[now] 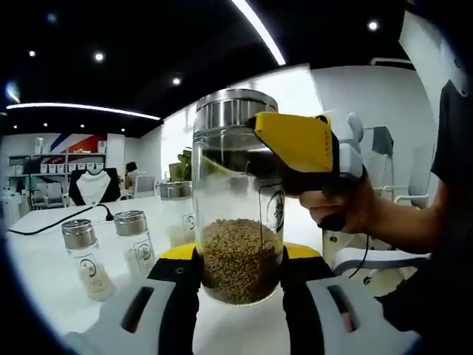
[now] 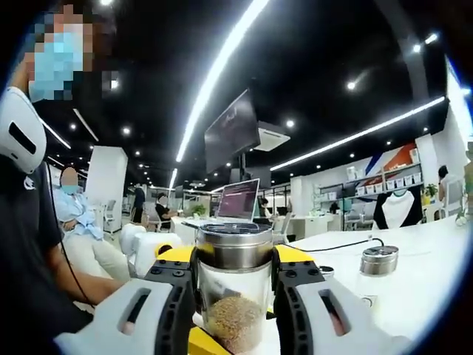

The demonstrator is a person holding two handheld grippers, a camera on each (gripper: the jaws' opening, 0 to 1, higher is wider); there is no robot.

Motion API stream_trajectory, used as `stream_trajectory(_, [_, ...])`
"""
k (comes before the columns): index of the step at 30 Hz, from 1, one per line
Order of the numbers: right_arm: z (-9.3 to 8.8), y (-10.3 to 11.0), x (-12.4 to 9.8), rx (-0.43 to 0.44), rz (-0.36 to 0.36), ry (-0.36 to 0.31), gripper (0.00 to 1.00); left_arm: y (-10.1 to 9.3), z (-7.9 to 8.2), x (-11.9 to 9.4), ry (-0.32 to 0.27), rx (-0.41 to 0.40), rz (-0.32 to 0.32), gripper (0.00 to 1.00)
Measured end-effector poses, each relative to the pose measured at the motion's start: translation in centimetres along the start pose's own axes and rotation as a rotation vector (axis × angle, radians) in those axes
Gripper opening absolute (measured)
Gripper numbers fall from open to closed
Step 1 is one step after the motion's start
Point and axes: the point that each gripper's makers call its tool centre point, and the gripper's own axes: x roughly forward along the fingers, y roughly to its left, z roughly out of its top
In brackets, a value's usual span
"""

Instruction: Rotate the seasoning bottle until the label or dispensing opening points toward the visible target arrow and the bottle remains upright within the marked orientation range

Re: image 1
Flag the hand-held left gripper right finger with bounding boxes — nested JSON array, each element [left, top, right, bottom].
[[280, 243, 422, 355]]

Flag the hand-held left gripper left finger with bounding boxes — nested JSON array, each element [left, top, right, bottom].
[[64, 245, 203, 355]]

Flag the tall seasoning bottle white grains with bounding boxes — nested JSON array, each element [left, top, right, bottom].
[[159, 180, 196, 247]]

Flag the short seasoning bottle white powder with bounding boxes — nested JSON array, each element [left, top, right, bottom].
[[113, 210, 158, 277]]

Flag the tall seasoning bottle brown grains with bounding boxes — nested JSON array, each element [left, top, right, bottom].
[[191, 88, 286, 306]]

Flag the short seasoning bottle cream powder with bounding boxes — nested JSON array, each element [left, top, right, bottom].
[[61, 218, 116, 302]]

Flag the person's right hand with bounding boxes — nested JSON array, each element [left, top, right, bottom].
[[298, 177, 397, 236]]

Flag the large window with blinds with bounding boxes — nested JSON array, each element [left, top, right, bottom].
[[273, 63, 324, 123]]

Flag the dark hanging garment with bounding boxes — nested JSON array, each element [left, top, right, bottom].
[[371, 126, 393, 155]]

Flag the green potted plant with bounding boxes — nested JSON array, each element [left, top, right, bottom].
[[177, 147, 195, 180]]

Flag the white grey office chair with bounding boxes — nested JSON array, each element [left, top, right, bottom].
[[332, 247, 433, 278], [384, 146, 433, 208]]

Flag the straight ceiling light strip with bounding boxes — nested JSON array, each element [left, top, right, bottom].
[[231, 0, 287, 67]]

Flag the grey mesh office chair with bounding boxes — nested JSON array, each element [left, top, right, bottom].
[[133, 175, 156, 199]]

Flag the person's black shirt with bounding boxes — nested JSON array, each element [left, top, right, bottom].
[[376, 79, 473, 334]]

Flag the black white jersey on chair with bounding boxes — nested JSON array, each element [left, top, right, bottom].
[[69, 167, 121, 206]]

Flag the row of white storage boxes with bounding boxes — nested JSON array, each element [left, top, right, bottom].
[[14, 162, 106, 175]]

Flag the metal storage shelf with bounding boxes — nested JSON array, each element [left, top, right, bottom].
[[7, 138, 108, 175]]

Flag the curved ceiling light strip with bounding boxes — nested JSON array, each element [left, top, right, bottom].
[[5, 102, 162, 121]]

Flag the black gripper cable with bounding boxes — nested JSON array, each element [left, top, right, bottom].
[[347, 234, 370, 278]]

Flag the black power cable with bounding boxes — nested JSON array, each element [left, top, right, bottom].
[[7, 203, 114, 236]]

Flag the wall air conditioner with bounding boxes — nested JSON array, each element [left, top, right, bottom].
[[371, 57, 413, 70]]

